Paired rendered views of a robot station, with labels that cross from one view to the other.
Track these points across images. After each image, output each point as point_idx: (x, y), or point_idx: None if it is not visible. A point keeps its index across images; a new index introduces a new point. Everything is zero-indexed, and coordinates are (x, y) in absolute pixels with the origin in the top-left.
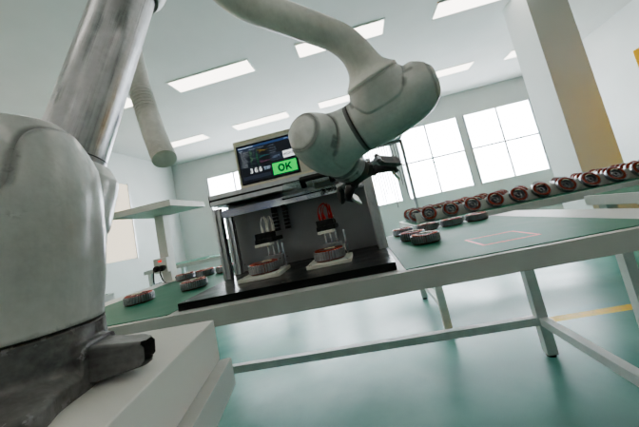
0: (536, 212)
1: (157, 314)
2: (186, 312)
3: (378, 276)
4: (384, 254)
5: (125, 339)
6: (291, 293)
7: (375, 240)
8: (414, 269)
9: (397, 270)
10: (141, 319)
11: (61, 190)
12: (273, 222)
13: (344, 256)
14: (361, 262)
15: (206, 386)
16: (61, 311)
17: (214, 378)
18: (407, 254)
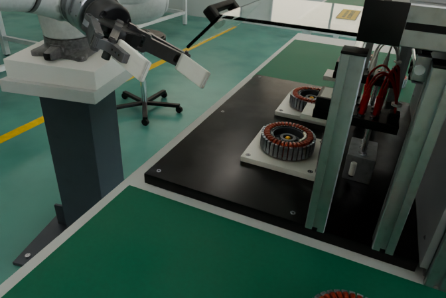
0: None
1: (265, 74)
2: (242, 83)
3: (145, 164)
4: (227, 193)
5: (49, 50)
6: (196, 119)
7: (422, 237)
8: (117, 188)
9: (141, 182)
10: (262, 70)
11: None
12: (389, 52)
13: (278, 158)
14: (206, 161)
15: (72, 87)
16: (46, 32)
17: (75, 89)
18: (230, 237)
